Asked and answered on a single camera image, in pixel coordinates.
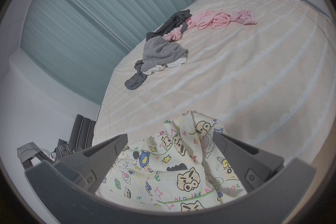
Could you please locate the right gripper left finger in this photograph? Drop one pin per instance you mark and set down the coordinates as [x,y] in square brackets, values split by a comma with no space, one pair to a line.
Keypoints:
[99,160]

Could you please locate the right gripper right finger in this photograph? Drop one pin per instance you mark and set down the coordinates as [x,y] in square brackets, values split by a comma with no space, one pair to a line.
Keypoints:
[244,162]

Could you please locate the white printed pyjama top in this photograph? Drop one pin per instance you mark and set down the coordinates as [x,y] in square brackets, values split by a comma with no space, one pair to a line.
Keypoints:
[170,178]

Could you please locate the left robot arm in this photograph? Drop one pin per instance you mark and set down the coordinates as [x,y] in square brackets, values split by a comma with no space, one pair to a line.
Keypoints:
[26,150]

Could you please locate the bed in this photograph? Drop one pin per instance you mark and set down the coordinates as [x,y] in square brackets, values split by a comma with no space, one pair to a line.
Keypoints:
[236,73]

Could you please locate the dark grey garment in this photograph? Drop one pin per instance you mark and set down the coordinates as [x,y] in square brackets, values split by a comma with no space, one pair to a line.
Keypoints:
[136,80]

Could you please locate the grey knit garment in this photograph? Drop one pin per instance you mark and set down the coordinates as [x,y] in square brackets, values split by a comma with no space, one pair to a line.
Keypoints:
[162,52]

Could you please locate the pink garment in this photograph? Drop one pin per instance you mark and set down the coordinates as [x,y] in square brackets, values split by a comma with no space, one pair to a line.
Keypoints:
[217,19]

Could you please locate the black garment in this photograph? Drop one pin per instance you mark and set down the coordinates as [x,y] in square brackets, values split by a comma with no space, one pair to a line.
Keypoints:
[175,20]

